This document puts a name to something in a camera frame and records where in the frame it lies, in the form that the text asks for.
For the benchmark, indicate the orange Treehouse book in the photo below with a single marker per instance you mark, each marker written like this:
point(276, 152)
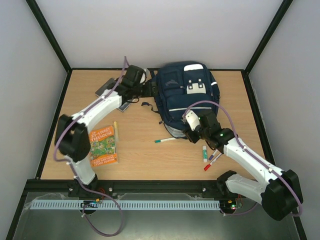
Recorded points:
point(103, 150)

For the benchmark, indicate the white glue stick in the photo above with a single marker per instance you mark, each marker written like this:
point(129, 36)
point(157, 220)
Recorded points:
point(204, 154)

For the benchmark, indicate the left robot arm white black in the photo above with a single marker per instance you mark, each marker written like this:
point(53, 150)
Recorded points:
point(72, 138)

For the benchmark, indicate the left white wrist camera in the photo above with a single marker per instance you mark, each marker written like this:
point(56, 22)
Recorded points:
point(145, 75)

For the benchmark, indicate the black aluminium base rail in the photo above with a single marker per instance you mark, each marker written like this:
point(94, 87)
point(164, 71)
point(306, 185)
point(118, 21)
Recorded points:
point(206, 188)

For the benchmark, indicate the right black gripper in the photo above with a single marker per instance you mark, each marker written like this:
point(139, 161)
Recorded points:
point(191, 135)

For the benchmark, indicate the navy blue student backpack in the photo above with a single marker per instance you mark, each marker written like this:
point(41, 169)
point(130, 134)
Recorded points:
point(181, 84)

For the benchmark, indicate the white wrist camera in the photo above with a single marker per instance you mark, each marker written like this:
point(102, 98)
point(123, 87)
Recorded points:
point(192, 119)
point(145, 75)

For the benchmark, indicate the purple capped white marker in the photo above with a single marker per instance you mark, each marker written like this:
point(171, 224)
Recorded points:
point(212, 155)

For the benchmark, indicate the teal capped white marker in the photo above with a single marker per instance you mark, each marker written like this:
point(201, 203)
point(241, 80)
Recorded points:
point(165, 140)

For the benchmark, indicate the black enclosure frame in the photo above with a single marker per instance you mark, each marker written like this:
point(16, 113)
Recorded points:
point(36, 11)

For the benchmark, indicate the light blue slotted cable duct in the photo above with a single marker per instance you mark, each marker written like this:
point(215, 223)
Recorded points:
point(127, 205)

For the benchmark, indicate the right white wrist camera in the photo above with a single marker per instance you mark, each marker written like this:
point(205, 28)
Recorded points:
point(192, 119)

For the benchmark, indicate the red capped white marker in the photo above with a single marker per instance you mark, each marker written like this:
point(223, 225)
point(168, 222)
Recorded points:
point(212, 162)

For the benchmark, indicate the yellow highlighter pen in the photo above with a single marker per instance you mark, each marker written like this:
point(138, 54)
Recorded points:
point(116, 131)

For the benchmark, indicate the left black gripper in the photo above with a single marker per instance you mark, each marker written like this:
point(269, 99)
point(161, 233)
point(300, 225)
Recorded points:
point(154, 93)

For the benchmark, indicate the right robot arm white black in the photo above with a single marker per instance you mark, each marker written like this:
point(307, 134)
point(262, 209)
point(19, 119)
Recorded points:
point(277, 191)

